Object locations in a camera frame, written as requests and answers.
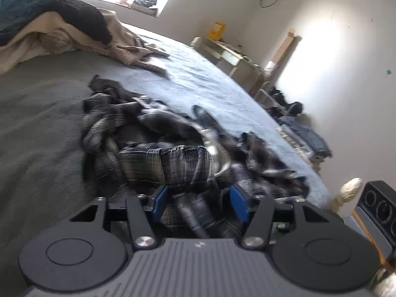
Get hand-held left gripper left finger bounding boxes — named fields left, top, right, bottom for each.
left=71, top=186, right=170, bottom=251

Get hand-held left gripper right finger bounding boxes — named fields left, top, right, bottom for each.
left=231, top=184, right=328, bottom=250

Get black white plaid pants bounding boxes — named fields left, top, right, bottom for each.
left=81, top=74, right=310, bottom=239

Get folded patterned cloth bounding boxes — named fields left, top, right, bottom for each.
left=278, top=127, right=314, bottom=165

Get folded blue jeans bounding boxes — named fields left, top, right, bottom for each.
left=277, top=114, right=333, bottom=158

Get metal shoe rack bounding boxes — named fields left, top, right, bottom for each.
left=254, top=80, right=305, bottom=115

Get pale wooden desk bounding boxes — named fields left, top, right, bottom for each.
left=190, top=36, right=270, bottom=93

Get grey bed blanket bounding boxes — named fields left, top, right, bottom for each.
left=0, top=22, right=338, bottom=285

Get tall cardboard box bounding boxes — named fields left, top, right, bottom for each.
left=272, top=29, right=302, bottom=69

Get yellow box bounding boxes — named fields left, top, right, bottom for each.
left=207, top=22, right=226, bottom=41

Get checked beige garment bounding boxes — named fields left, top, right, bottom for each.
left=39, top=28, right=169, bottom=78

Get black garment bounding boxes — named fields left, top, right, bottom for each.
left=46, top=0, right=113, bottom=45

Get beige coat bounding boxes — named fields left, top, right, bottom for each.
left=0, top=9, right=171, bottom=75

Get teal quilt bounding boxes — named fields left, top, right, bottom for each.
left=0, top=0, right=62, bottom=47

